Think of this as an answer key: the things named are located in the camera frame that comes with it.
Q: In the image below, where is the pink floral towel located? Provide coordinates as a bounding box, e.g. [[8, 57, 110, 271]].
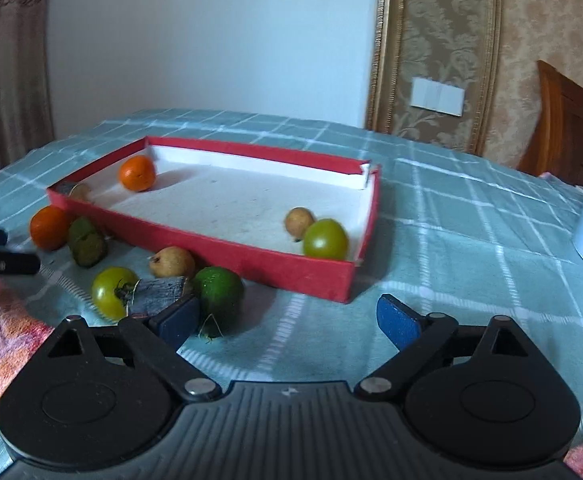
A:
[[0, 280, 583, 480]]

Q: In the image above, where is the green checked blanket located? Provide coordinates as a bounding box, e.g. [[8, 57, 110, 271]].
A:
[[0, 107, 583, 480]]

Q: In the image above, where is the white light switch panel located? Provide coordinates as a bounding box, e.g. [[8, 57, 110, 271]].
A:
[[410, 76, 466, 117]]

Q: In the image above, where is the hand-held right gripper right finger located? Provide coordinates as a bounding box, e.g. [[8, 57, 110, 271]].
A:
[[354, 294, 535, 401]]

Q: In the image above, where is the beige patterned curtain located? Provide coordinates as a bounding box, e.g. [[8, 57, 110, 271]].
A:
[[0, 0, 55, 181]]

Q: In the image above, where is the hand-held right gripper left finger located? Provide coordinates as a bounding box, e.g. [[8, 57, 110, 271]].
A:
[[46, 292, 222, 402]]

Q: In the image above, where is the pink cloth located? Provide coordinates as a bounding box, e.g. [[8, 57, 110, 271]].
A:
[[535, 170, 583, 190]]

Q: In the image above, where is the dark green lime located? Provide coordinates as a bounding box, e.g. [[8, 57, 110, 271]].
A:
[[192, 266, 246, 338]]

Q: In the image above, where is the green tomato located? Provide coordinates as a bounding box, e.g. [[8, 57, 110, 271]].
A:
[[90, 266, 141, 322], [302, 218, 349, 261]]

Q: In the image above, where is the orange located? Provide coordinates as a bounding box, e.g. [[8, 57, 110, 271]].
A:
[[118, 155, 157, 192], [30, 205, 72, 252]]

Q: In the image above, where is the brown round fruit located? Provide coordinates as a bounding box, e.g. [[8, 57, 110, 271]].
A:
[[149, 246, 196, 280], [284, 207, 316, 241]]

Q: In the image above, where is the red cardboard box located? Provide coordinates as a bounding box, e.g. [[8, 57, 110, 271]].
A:
[[46, 136, 382, 305]]

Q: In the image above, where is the gold wall moulding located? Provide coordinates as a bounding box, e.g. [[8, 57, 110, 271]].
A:
[[365, 0, 502, 156]]

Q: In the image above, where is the green cucumber piece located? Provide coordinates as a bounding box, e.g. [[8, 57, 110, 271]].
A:
[[68, 216, 108, 268]]

